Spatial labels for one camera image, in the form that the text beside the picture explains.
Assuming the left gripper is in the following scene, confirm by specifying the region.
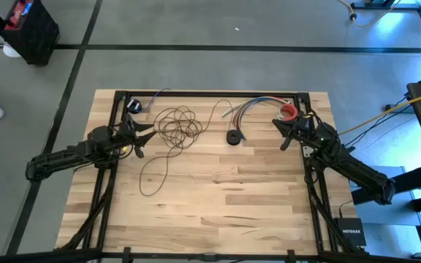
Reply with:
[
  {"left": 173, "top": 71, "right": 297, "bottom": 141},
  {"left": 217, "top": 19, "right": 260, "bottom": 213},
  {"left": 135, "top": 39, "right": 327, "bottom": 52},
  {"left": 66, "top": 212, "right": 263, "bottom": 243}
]
[{"left": 116, "top": 113, "right": 158, "bottom": 159}]

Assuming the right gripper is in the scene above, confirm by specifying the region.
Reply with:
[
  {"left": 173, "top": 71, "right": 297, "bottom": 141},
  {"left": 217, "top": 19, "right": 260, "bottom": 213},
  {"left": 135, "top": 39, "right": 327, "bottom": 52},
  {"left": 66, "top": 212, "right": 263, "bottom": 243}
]
[{"left": 270, "top": 112, "right": 321, "bottom": 152}]

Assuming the long black cord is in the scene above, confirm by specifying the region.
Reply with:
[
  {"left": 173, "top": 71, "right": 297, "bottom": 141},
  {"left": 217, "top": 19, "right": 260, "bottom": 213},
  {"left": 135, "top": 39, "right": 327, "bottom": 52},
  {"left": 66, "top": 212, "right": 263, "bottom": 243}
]
[{"left": 138, "top": 98, "right": 235, "bottom": 197}]

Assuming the black plastic spool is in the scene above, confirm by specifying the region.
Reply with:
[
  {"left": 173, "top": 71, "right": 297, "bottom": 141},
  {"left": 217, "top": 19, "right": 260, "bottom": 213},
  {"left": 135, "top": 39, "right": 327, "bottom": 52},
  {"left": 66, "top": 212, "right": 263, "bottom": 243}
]
[{"left": 225, "top": 129, "right": 243, "bottom": 147}]

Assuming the red tape dispenser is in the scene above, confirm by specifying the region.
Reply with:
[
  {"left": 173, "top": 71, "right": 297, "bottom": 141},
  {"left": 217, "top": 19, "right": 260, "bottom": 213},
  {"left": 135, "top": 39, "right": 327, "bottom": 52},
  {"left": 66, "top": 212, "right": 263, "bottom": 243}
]
[{"left": 276, "top": 103, "right": 300, "bottom": 122}]

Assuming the black Netgear box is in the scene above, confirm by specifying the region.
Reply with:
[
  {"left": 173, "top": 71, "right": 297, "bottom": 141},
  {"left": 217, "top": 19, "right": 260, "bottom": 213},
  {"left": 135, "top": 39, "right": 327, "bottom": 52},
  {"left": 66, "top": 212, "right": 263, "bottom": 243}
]
[{"left": 333, "top": 217, "right": 367, "bottom": 248}]

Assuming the black overhead gantry bar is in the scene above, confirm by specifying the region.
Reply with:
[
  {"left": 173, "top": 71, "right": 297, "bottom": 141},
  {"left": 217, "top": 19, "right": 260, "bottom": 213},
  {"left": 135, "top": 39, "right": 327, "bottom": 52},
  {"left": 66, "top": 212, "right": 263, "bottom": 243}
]
[{"left": 0, "top": 248, "right": 421, "bottom": 263}]

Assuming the black floor box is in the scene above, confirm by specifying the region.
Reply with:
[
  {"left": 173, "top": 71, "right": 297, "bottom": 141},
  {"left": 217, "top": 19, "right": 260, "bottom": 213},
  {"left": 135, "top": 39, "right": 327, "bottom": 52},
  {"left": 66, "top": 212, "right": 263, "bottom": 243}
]
[{"left": 1, "top": 0, "right": 61, "bottom": 66}]

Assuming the blue round camera mount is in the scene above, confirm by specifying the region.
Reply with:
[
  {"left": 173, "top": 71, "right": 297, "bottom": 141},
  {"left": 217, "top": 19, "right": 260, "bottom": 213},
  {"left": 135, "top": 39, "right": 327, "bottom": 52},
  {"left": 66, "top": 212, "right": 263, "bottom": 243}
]
[{"left": 126, "top": 98, "right": 143, "bottom": 115}]

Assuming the thin blue data cable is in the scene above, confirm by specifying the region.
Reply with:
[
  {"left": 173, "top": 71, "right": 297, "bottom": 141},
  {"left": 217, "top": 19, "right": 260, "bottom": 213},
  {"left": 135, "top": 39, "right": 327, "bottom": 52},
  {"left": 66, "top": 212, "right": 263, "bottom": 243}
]
[{"left": 145, "top": 87, "right": 172, "bottom": 110}]

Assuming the white cable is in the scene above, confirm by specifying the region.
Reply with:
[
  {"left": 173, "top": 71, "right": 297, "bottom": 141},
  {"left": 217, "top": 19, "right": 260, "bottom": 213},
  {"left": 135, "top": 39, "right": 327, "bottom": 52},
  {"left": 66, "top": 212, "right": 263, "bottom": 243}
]
[{"left": 221, "top": 102, "right": 255, "bottom": 118}]

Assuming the hanging yellow cord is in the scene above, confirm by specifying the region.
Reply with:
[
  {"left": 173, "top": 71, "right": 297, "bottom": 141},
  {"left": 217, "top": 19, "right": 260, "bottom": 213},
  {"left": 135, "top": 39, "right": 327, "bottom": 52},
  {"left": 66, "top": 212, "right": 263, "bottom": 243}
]
[{"left": 338, "top": 86, "right": 421, "bottom": 137}]

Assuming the yellow extension cord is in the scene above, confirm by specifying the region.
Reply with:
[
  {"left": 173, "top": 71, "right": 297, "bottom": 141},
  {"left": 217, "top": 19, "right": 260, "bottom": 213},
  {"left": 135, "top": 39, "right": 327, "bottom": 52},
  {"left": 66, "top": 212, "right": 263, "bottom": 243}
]
[{"left": 337, "top": 0, "right": 403, "bottom": 28}]

